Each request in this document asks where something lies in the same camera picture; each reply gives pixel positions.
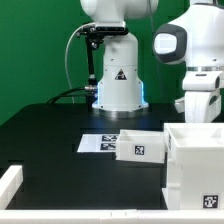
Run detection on flat white marker plate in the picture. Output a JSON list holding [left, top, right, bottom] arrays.
[[78, 134, 118, 153]]

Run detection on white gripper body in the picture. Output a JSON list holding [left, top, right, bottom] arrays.
[[185, 90, 221, 123]]

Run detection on large white drawer housing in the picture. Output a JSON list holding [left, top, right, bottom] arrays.
[[162, 123, 224, 210]]

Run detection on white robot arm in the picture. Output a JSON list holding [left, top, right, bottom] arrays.
[[80, 0, 224, 123]]

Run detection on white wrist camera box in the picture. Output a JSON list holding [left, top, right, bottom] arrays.
[[174, 97, 185, 113]]

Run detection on black cables at base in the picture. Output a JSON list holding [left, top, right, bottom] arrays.
[[46, 87, 96, 106]]

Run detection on grey camera cable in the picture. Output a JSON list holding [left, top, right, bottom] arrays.
[[64, 22, 96, 104]]

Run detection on black camera on stand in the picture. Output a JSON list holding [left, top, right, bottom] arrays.
[[76, 23, 128, 103]]

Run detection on white drawer box middle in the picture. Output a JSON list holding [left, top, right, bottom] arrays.
[[116, 129, 165, 164]]

